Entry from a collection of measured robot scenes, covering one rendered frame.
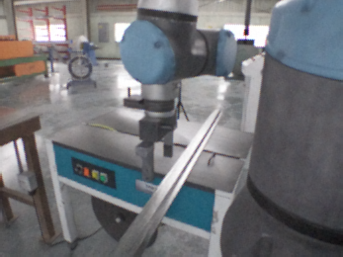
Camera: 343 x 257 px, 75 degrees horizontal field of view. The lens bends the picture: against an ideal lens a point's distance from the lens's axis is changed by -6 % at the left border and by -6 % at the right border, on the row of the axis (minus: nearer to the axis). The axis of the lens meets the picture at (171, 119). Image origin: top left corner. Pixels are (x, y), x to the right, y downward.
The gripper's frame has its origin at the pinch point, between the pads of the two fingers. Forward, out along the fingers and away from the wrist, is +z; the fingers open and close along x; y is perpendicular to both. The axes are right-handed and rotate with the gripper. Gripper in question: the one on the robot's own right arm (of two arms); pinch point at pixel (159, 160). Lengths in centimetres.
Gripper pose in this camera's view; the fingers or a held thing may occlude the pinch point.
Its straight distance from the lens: 63.6
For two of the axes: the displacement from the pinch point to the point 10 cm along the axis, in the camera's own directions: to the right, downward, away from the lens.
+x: 3.5, -3.0, 8.9
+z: -0.2, 9.5, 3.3
